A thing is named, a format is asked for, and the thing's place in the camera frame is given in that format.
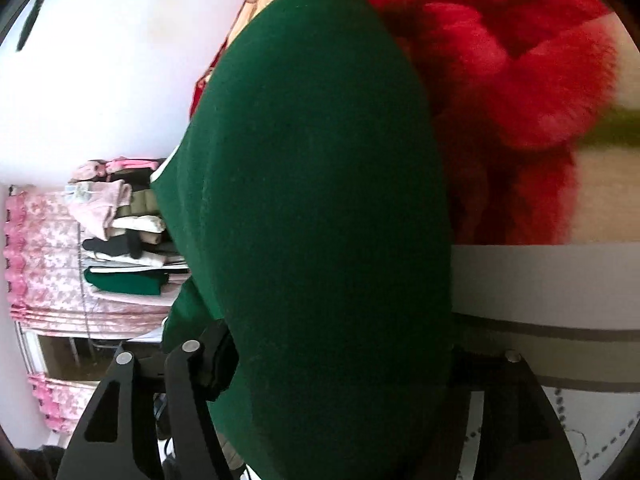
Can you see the red floral blanket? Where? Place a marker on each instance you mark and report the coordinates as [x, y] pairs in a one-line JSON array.
[[500, 60]]

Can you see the pink floral curtain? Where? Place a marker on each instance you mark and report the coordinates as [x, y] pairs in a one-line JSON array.
[[45, 260]]

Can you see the stack of folded clothes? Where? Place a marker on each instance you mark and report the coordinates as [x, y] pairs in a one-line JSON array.
[[125, 240]]

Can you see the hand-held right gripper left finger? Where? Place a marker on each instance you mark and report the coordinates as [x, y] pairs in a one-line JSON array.
[[182, 395]]

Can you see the green and white striped jacket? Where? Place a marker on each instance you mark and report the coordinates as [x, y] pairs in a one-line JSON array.
[[320, 210]]

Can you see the window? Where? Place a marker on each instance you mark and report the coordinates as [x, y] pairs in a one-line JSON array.
[[70, 355]]

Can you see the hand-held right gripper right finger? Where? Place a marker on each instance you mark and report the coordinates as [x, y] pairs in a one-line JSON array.
[[515, 400]]

